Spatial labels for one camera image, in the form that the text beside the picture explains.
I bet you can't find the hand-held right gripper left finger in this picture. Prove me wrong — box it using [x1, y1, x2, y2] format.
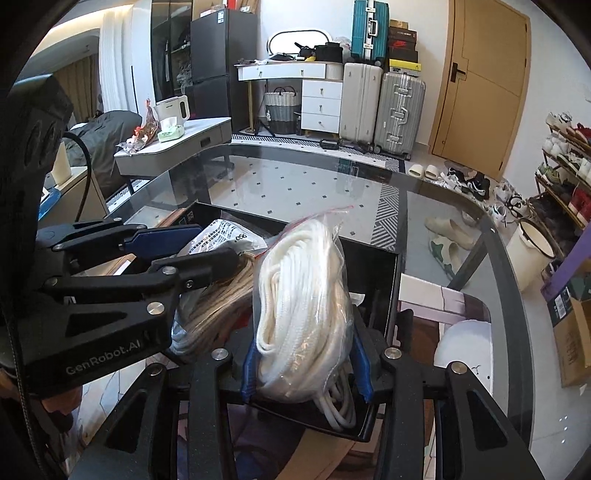
[76, 344, 264, 480]

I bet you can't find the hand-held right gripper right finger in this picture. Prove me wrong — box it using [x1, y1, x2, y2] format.
[351, 330, 548, 480]

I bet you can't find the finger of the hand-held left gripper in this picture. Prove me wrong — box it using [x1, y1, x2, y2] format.
[44, 249, 241, 305]
[37, 222, 204, 257]

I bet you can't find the beige rope bundle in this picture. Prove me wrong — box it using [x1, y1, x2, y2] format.
[178, 258, 259, 342]

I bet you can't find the printed plastic packet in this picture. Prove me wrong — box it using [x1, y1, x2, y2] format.
[187, 219, 269, 259]

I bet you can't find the bluish white rope bundle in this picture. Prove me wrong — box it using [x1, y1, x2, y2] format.
[171, 318, 204, 365]

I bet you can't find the black cardboard box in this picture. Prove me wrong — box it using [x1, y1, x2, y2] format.
[178, 200, 404, 444]

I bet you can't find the bagged white rope coil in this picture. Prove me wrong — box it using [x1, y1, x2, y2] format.
[252, 205, 358, 432]

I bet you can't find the beige cabinet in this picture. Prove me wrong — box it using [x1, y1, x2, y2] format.
[41, 166, 112, 227]

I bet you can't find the green tissue pack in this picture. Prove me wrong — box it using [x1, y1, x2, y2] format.
[158, 117, 183, 143]

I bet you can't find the orange plastic wrapper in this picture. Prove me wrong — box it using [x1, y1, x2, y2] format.
[115, 99, 160, 153]

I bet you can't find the grey side table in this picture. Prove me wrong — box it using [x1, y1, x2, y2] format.
[115, 116, 233, 178]

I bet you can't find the printed desk mat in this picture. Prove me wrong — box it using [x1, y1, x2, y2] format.
[69, 254, 495, 480]

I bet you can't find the dark grey duvet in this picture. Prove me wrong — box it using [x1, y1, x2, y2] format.
[67, 111, 144, 195]

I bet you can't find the white electric kettle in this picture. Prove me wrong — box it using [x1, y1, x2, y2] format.
[154, 95, 190, 125]

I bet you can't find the green patterned slipper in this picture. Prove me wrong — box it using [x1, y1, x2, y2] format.
[429, 235, 462, 278]

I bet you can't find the black tripod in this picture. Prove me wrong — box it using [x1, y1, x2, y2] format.
[252, 115, 277, 138]

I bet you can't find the beige slipper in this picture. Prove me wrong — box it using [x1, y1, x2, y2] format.
[425, 217, 476, 250]

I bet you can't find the beige curtain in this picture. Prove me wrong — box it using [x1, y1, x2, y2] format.
[55, 60, 100, 125]

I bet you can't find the woven laundry basket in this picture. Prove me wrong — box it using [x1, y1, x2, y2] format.
[264, 87, 301, 136]

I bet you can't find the white curtain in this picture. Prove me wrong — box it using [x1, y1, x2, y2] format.
[99, 11, 134, 116]

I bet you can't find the glass door cabinet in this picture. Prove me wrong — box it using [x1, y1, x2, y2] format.
[151, 0, 194, 95]

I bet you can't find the white bucket dark rim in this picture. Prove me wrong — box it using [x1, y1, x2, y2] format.
[505, 219, 557, 291]

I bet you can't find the white vanity desk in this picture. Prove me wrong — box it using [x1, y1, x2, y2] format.
[238, 61, 345, 137]

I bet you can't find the black fridge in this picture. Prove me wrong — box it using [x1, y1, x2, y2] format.
[190, 8, 245, 125]

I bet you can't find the dark green box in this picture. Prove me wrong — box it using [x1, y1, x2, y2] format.
[547, 274, 587, 324]

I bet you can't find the open brown cardboard box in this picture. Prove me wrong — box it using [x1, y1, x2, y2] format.
[551, 295, 591, 388]

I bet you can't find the pile of sneakers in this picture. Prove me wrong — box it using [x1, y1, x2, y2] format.
[438, 159, 529, 227]

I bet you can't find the white suitcase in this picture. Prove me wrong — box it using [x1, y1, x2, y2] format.
[339, 62, 384, 145]

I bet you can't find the purple yoga mat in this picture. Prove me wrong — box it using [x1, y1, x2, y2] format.
[540, 240, 591, 301]

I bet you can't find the oval mirror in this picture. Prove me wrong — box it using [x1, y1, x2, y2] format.
[268, 28, 333, 58]

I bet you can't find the black handbag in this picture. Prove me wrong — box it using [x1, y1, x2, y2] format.
[314, 42, 345, 63]

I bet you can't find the silver suitcase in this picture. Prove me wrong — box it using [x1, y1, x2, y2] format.
[374, 71, 426, 155]

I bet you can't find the teal suitcase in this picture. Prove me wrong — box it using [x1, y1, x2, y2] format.
[352, 0, 389, 63]

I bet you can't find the wooden shoe rack with shoes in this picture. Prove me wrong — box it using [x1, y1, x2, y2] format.
[545, 111, 591, 232]

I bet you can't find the wooden door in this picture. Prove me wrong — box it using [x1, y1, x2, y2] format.
[429, 0, 531, 178]

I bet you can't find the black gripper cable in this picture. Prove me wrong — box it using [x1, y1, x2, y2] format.
[62, 132, 92, 224]

